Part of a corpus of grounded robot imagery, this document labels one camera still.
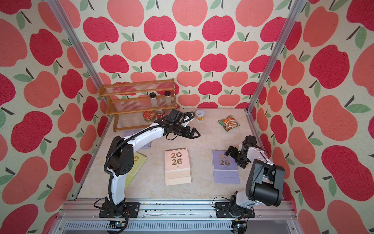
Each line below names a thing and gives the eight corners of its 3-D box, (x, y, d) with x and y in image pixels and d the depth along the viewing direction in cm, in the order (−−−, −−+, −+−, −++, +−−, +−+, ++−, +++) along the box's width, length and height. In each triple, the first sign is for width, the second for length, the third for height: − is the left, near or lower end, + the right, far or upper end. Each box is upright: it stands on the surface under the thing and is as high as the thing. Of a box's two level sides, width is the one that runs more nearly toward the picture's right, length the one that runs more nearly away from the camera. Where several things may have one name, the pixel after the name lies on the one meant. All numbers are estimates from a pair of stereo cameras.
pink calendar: (166, 186, 84) (165, 184, 81) (164, 152, 97) (164, 150, 94) (191, 182, 85) (192, 180, 82) (186, 150, 99) (186, 147, 96)
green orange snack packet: (226, 131, 110) (227, 128, 106) (219, 122, 116) (219, 119, 112) (237, 127, 113) (239, 123, 109) (230, 118, 119) (231, 114, 115)
